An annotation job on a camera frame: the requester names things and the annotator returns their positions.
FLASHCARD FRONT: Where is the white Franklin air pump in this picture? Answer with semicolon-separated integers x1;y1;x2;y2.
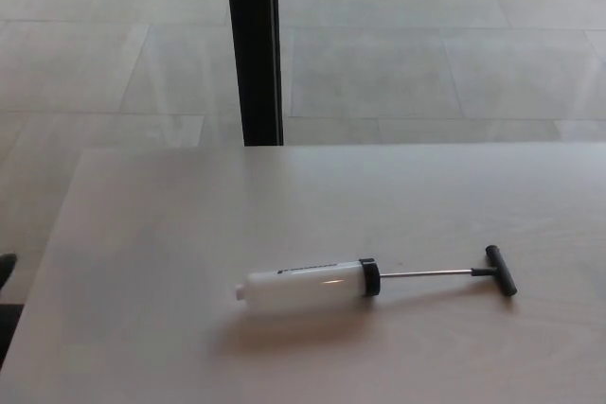
235;244;519;311

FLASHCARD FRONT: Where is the dark grey rounded object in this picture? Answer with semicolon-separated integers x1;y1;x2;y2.
0;254;19;292

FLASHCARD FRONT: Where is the black floor mat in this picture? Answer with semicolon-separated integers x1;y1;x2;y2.
0;303;26;365

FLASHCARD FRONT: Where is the black vertical post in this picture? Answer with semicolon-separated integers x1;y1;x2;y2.
223;0;285;147

